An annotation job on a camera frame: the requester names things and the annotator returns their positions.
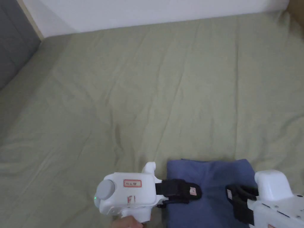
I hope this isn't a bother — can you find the blue garment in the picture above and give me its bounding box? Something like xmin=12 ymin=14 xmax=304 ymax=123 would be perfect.
xmin=166 ymin=159 xmax=257 ymax=228

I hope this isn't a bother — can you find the grey padded headboard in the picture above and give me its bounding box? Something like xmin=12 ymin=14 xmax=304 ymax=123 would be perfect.
xmin=0 ymin=0 xmax=42 ymax=92

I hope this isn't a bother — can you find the bed with pale green sheet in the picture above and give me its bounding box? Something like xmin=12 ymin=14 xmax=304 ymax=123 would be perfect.
xmin=0 ymin=9 xmax=304 ymax=228

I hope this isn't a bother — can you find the beige wooden headboard frame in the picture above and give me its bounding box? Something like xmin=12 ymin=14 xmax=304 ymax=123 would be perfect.
xmin=17 ymin=0 xmax=45 ymax=40

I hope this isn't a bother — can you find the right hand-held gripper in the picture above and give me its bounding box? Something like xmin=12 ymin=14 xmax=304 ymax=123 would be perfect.
xmin=225 ymin=170 xmax=304 ymax=228

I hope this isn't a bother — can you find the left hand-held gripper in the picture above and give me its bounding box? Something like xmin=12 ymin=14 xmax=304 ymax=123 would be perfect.
xmin=94 ymin=162 xmax=202 ymax=224

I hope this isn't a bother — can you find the person's left hand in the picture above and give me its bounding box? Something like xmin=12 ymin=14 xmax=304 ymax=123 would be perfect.
xmin=112 ymin=215 xmax=142 ymax=228

